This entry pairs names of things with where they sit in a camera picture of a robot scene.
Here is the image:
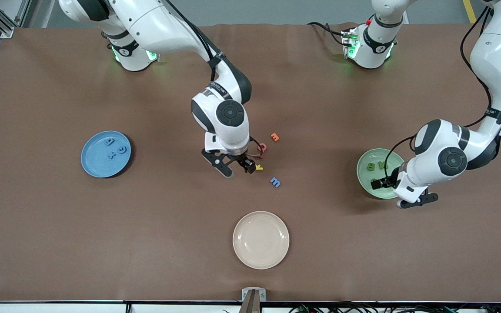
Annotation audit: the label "blue round plate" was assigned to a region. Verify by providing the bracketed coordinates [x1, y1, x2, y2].
[80, 130, 132, 179]

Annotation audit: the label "white table edge rail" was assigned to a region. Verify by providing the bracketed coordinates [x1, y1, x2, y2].
[0, 301, 501, 313]

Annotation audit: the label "green round plate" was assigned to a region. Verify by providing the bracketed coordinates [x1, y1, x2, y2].
[357, 148, 407, 200]

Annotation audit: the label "tangled black floor cables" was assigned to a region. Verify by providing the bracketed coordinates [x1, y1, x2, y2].
[287, 298, 501, 313]

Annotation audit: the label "yellow floor tape strip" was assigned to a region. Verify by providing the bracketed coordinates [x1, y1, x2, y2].
[462, 0, 478, 23]

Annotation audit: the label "cream round plate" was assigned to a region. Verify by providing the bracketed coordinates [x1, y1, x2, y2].
[233, 211, 290, 270]

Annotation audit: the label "grey metal mount bracket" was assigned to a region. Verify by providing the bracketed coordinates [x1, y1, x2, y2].
[240, 287, 267, 313]

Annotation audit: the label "brown table mat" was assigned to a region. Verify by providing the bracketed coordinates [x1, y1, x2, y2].
[0, 22, 501, 303]

